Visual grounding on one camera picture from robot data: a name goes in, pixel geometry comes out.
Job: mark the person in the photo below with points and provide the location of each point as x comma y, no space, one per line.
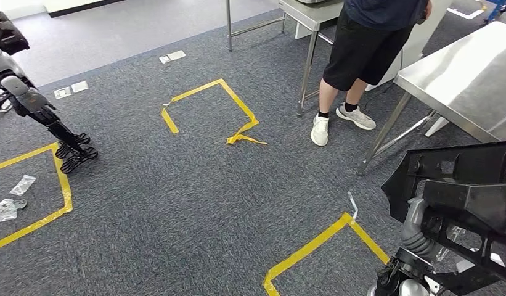
359,49

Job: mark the silver floor socket plate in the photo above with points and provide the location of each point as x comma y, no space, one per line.
165,59
63,92

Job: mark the stainless steel table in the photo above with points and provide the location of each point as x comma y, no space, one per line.
314,16

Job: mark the clear plastic bag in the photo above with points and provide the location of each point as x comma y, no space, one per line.
5,210
23,184

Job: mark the torn yellow floor tape marking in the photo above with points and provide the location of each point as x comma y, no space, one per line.
237,99

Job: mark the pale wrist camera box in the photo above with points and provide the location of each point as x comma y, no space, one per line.
463,264

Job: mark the white tape strip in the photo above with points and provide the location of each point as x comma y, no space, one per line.
353,206

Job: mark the stainless steel workbench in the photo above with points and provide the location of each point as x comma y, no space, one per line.
461,81

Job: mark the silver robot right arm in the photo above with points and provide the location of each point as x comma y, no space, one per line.
416,245

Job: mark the person's left hand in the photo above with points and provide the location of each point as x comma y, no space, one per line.
427,9

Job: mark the grey black humanoid robot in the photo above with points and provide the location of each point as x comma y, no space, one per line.
16,86

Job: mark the black round puck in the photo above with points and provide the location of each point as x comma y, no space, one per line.
421,18

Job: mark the white floor cover plate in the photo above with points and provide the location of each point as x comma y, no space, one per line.
80,86
177,55

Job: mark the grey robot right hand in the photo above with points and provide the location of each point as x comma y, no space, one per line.
416,216

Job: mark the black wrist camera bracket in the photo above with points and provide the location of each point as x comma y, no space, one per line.
465,286

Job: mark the black plastic frame part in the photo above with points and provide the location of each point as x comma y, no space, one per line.
461,196

